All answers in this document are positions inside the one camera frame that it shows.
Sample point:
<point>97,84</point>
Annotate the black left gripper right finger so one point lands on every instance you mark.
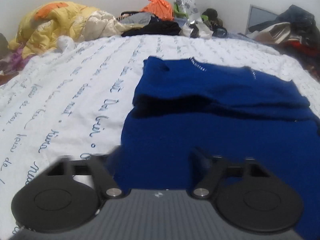
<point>206,170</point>

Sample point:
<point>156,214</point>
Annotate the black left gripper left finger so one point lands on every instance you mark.
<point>101,168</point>

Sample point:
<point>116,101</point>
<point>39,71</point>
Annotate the blue knitted garment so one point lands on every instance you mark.
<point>181,105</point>

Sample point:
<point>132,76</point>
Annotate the black clothes pile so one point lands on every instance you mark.
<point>169,28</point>

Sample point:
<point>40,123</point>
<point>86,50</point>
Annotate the clothes heap at right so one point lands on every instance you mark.
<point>294,32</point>

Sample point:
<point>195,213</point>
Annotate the white script-print bed cover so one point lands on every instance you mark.
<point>73,101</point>

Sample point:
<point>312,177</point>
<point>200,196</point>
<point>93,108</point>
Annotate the purple floral cloth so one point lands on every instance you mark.
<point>14,62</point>

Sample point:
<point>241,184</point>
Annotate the dark plush toy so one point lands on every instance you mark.
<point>215,24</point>

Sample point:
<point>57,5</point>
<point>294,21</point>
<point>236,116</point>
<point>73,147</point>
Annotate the yellow orange comforter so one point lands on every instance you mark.
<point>39,29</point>

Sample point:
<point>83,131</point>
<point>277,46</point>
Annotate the grey framed board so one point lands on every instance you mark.
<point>258,15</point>

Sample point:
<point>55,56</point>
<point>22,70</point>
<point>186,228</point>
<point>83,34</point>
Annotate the white patterned bag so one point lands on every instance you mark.
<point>186,9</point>

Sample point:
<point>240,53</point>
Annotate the orange plastic bag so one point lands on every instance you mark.
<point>160,8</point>

